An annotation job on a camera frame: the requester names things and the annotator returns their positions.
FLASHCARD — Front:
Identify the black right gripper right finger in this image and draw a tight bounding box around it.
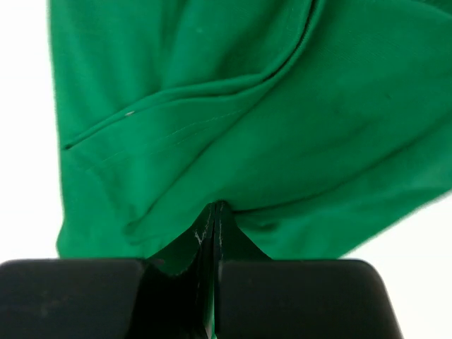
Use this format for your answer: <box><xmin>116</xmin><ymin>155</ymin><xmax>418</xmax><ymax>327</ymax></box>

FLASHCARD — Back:
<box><xmin>213</xmin><ymin>201</ymin><xmax>402</xmax><ymax>339</ymax></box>

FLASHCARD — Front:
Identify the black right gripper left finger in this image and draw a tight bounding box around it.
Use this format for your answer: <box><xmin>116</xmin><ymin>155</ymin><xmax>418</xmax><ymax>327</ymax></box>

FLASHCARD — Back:
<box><xmin>1</xmin><ymin>204</ymin><xmax>215</xmax><ymax>338</ymax></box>

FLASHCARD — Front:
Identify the green t shirt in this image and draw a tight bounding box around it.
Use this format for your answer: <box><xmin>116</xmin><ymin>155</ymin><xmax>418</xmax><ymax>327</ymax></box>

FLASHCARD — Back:
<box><xmin>49</xmin><ymin>1</ymin><xmax>451</xmax><ymax>259</ymax></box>

